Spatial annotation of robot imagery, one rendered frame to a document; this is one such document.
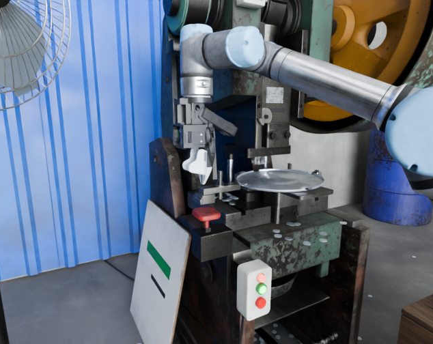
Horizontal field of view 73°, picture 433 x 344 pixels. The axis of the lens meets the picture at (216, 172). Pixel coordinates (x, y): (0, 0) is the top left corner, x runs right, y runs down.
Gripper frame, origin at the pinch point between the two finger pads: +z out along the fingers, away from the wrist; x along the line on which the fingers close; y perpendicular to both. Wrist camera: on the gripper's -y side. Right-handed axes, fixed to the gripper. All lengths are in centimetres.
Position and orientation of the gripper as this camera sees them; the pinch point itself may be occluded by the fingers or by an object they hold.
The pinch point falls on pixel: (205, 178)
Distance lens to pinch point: 74.7
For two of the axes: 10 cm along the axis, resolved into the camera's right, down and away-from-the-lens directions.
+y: -8.8, 1.0, -4.7
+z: 0.0, 9.8, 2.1
